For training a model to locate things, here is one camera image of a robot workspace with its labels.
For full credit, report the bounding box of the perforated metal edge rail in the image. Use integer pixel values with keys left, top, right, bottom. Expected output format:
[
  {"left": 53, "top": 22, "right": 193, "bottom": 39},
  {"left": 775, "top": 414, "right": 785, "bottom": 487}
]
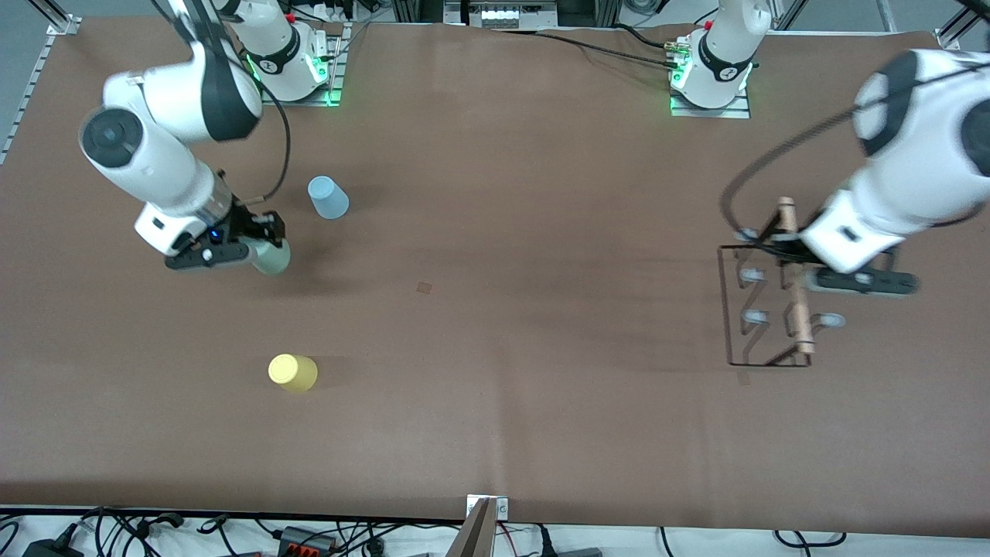
[{"left": 0, "top": 35, "right": 55, "bottom": 163}]

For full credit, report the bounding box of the yellow plastic cup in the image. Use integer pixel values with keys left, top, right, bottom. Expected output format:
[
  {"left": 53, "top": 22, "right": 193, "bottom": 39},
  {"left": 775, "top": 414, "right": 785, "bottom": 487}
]
[{"left": 268, "top": 354, "right": 319, "bottom": 393}]

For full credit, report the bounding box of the grey electrical connector box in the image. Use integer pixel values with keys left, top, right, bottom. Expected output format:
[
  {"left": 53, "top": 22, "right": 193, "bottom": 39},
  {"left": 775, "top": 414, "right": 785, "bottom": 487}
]
[{"left": 445, "top": 0, "right": 558, "bottom": 30}]

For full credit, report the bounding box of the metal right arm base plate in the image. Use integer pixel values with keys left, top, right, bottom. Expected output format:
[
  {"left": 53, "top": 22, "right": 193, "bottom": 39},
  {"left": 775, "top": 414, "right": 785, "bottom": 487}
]
[{"left": 259, "top": 23, "right": 345, "bottom": 107}]

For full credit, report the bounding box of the black looped floor cable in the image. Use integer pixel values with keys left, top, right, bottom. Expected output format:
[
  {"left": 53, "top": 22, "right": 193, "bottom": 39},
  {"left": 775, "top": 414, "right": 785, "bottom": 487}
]
[{"left": 773, "top": 530, "right": 848, "bottom": 547}]

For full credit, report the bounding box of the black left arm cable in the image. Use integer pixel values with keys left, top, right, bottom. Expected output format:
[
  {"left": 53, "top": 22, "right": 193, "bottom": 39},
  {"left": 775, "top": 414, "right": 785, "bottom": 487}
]
[{"left": 719, "top": 62, "right": 990, "bottom": 248}]

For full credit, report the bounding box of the black orange terminal block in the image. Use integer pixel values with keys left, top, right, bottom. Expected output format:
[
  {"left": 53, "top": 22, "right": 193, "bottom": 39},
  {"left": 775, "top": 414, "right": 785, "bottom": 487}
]
[{"left": 277, "top": 526, "right": 339, "bottom": 555}]

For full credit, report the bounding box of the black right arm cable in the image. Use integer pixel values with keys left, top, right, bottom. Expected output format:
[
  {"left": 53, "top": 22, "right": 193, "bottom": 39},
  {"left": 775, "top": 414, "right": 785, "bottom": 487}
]
[{"left": 151, "top": 0, "right": 291, "bottom": 206}]

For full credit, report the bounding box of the aluminium frame rail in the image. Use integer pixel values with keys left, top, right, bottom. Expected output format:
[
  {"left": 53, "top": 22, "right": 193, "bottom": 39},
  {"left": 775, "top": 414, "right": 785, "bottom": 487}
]
[
  {"left": 936, "top": 0, "right": 990, "bottom": 47},
  {"left": 31, "top": 0, "right": 78, "bottom": 36}
]

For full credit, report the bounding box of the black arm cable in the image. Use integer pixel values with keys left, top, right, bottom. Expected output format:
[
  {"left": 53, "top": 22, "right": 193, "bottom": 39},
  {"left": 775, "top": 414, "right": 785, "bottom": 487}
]
[
  {"left": 151, "top": 0, "right": 291, "bottom": 206},
  {"left": 719, "top": 62, "right": 990, "bottom": 248}
]

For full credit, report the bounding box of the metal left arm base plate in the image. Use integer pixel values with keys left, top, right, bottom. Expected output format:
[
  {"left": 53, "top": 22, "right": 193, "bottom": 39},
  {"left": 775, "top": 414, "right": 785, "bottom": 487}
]
[{"left": 670, "top": 35, "right": 753, "bottom": 119}]

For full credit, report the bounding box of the brown table cover sheet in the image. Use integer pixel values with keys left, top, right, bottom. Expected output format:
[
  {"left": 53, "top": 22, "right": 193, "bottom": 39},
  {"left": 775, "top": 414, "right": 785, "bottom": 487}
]
[{"left": 0, "top": 15, "right": 990, "bottom": 538}]

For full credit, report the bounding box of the black wire cup holder rack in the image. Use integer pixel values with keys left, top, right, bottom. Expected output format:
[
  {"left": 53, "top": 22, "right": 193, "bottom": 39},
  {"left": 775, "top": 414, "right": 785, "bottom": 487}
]
[{"left": 718, "top": 196, "right": 848, "bottom": 367}]

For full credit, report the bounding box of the white metal mount bracket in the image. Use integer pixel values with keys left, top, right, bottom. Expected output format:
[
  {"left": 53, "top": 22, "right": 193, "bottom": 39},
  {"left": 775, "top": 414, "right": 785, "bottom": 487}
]
[{"left": 466, "top": 495, "right": 510, "bottom": 521}]

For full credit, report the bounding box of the long black table cable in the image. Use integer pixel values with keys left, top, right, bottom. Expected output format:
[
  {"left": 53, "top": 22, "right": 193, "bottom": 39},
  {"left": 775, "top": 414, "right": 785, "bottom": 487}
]
[{"left": 491, "top": 27, "right": 681, "bottom": 70}]

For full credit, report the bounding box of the pale green plastic cup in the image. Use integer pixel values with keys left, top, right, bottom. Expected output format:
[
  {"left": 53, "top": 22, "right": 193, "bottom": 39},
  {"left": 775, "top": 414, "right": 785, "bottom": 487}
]
[{"left": 249, "top": 236, "right": 292, "bottom": 277}]

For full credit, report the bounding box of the brown camera mount post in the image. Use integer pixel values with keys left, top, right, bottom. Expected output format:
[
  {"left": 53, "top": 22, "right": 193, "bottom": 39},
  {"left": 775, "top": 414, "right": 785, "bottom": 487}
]
[{"left": 447, "top": 497, "right": 500, "bottom": 557}]

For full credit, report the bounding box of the light blue plastic cup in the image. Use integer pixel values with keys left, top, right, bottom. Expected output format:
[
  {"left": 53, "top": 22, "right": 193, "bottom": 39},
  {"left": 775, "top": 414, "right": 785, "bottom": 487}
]
[{"left": 308, "top": 176, "right": 350, "bottom": 220}]

